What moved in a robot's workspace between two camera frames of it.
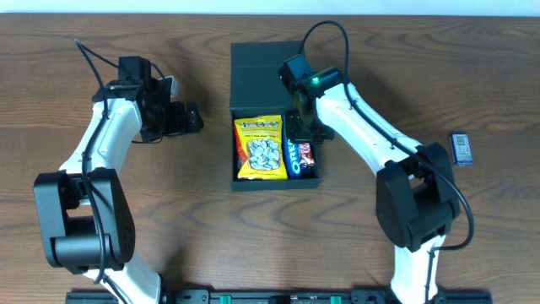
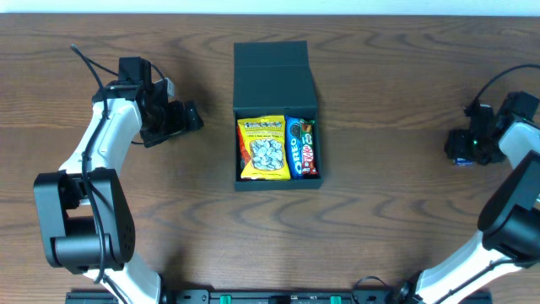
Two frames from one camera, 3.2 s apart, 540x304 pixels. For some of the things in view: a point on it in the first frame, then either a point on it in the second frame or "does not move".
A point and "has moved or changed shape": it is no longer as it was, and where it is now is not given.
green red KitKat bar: (305, 157) has moved or changed shape
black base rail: (285, 297) does not move
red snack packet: (241, 152) has moved or changed shape
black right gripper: (312, 131) to (460, 145)
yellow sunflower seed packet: (262, 139) does not move
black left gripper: (181, 119) does not move
